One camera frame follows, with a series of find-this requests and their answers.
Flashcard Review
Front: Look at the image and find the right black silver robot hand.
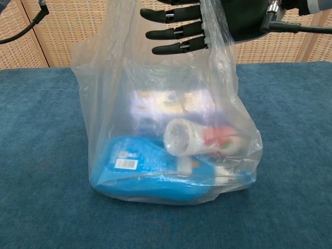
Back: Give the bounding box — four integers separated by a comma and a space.
140, 0, 276, 56

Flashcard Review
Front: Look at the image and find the clear plastic bag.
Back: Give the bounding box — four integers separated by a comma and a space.
71, 0, 264, 206

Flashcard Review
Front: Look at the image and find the white box with blue logo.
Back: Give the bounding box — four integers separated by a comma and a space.
131, 89, 216, 124

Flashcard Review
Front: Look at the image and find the white bottle with red print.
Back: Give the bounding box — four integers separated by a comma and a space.
163, 118, 245, 158

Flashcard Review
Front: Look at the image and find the woven bamboo folding screen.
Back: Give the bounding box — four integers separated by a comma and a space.
0, 0, 332, 70

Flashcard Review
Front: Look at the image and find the blue plastic package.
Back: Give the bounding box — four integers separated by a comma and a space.
89, 136, 258, 202

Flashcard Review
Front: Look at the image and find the blue carpet table mat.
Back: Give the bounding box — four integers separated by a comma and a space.
0, 61, 332, 249

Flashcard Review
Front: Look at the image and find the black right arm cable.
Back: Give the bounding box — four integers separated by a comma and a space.
260, 0, 332, 34

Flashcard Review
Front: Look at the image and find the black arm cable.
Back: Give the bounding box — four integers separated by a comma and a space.
0, 0, 50, 45
260, 0, 332, 34

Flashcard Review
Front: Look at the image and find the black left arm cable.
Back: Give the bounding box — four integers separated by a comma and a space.
0, 0, 50, 45

